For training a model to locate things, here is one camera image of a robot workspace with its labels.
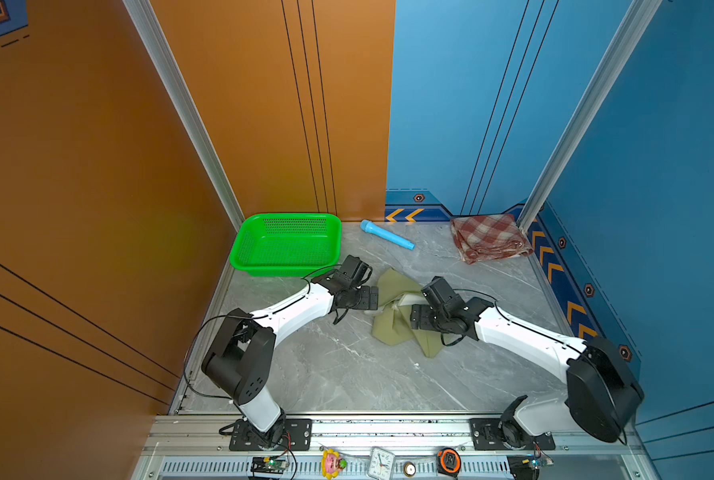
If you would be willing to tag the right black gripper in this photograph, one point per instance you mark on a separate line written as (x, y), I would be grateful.
(422, 323)

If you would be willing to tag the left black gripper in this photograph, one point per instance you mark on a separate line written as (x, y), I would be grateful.
(365, 302)

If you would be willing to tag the olive green skirt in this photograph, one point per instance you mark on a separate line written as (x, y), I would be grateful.
(392, 324)

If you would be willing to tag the red plaid skirt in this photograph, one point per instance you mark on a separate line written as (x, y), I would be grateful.
(489, 237)

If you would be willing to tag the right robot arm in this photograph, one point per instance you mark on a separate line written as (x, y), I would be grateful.
(601, 394)

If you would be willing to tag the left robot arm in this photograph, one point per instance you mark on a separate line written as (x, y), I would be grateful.
(240, 356)

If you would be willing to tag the blue toy microphone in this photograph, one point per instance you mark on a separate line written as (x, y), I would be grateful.
(369, 227)

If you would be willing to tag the green plastic basket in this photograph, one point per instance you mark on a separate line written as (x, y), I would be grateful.
(287, 244)

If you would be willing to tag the orange black tape measure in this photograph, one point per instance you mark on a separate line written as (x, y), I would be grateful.
(448, 462)

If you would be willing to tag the small round brass object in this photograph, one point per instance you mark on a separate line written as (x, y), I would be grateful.
(410, 469)

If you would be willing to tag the small white clock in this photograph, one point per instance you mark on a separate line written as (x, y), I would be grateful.
(381, 464)

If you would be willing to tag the right circuit board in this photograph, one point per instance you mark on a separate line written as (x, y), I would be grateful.
(528, 467)

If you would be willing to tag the yellow pink flower toy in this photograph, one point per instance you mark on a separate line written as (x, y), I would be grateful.
(333, 464)

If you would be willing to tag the green circuit board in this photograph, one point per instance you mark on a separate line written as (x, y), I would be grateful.
(272, 468)

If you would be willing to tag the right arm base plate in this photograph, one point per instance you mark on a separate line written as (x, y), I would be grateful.
(492, 434)

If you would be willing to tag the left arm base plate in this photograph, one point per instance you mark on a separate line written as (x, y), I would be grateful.
(295, 433)

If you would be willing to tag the aluminium front rail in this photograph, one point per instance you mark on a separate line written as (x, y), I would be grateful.
(197, 447)

